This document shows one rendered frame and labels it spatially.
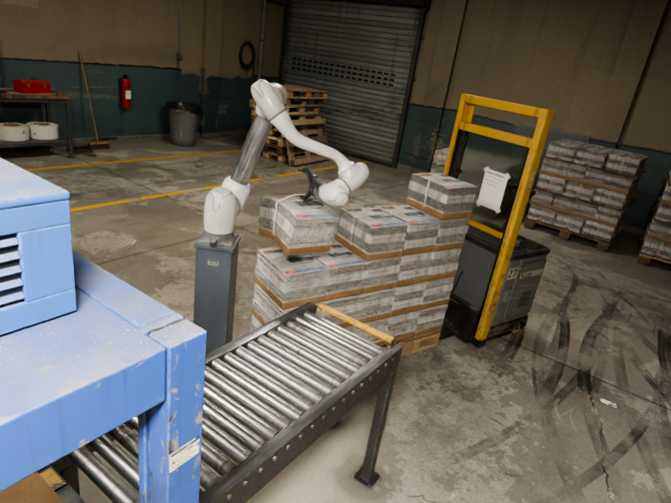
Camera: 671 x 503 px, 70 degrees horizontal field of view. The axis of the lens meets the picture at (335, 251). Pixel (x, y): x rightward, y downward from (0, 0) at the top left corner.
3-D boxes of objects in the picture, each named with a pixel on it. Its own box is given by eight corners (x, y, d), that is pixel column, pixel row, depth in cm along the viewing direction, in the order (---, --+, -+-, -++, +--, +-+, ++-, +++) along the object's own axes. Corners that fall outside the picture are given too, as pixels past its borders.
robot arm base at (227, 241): (194, 246, 243) (194, 236, 241) (206, 231, 264) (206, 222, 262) (230, 251, 244) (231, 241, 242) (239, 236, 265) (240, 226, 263)
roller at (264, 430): (192, 379, 188) (192, 368, 186) (283, 442, 164) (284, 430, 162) (181, 384, 184) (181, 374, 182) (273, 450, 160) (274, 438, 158)
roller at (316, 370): (253, 343, 213) (260, 343, 217) (338, 394, 190) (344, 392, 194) (257, 333, 213) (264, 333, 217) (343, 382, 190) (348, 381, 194)
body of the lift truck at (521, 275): (425, 305, 441) (445, 223, 411) (465, 295, 471) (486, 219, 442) (485, 345, 389) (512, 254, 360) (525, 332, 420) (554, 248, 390)
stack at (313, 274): (246, 361, 326) (256, 248, 295) (379, 327, 392) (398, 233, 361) (272, 395, 298) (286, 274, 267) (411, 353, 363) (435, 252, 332)
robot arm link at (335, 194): (323, 206, 252) (340, 192, 256) (339, 214, 240) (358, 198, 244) (314, 190, 246) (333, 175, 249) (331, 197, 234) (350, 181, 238)
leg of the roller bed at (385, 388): (364, 470, 254) (387, 362, 229) (373, 476, 251) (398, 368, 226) (358, 477, 249) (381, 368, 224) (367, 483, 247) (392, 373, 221)
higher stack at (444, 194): (378, 327, 391) (409, 172, 343) (405, 321, 408) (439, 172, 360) (410, 353, 363) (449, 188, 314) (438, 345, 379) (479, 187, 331)
